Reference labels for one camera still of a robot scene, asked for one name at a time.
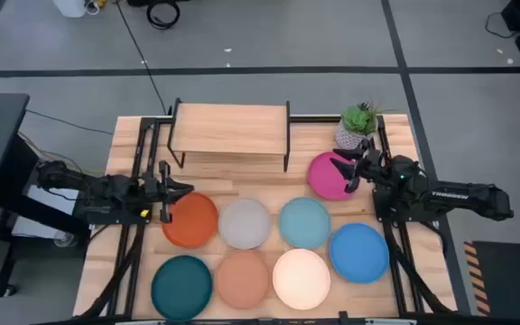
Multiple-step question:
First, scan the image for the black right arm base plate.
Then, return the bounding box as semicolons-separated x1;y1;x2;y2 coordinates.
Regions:
372;187;444;223

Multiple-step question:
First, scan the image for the black front frame rail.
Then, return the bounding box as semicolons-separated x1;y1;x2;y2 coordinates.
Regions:
38;311;520;325

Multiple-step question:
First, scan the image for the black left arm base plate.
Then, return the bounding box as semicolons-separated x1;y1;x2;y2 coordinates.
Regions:
72;198;153;226

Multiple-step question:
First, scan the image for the white container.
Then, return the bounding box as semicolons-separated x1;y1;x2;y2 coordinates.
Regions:
51;0;88;19

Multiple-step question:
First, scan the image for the long black floor cable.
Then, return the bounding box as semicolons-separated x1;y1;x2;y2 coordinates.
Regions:
115;0;171;116

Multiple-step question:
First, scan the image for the thin black desk cable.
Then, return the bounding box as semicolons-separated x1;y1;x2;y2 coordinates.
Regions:
24;108;115;135

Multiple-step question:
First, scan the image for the coiled black cable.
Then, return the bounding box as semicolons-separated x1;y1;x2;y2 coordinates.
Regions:
145;0;181;31

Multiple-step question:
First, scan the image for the white board under desk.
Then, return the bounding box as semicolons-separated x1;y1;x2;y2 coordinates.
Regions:
11;184;81;239

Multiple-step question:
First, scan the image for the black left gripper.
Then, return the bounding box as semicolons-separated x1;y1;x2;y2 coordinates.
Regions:
144;160;195;225

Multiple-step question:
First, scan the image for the wooden shelf with black legs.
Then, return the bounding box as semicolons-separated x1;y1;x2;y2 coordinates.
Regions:
166;97;292;173

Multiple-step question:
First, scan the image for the pink plate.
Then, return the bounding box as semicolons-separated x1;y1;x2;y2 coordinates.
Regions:
306;151;359;202

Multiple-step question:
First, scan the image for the black left table frame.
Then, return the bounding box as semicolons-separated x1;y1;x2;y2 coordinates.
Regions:
79;116;175;318

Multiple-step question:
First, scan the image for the light teal plate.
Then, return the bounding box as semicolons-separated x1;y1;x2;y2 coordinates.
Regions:
278;196;332;251

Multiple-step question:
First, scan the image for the dark teal plate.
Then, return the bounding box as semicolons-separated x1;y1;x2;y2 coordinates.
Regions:
150;255;214;322

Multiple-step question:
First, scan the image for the potted green succulent plant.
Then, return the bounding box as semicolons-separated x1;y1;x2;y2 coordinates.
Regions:
334;99;384;151

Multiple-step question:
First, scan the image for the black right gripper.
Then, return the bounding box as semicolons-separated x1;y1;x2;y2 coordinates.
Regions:
330;138;390;195

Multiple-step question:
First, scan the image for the cream plate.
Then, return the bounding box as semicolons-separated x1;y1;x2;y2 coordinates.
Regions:
272;247;332;311

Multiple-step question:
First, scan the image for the orange plate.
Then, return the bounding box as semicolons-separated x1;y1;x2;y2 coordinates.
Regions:
162;191;219;249

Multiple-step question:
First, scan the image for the terracotta plate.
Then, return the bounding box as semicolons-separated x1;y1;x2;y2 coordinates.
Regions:
213;249;271;311

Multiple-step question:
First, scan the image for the black right table frame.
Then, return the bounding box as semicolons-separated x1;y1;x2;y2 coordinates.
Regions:
289;115;458;317

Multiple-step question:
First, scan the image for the black table frame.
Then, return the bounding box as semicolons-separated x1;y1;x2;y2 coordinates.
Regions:
79;116;175;318
289;115;458;317

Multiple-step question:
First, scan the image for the blue plate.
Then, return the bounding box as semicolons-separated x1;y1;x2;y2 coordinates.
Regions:
329;222;391;285

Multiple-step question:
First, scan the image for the grey plate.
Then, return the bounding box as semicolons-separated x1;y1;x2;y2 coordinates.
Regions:
218;197;273;251

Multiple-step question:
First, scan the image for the black mat with hazard stripes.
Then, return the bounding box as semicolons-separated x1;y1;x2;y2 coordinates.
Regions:
463;240;520;317

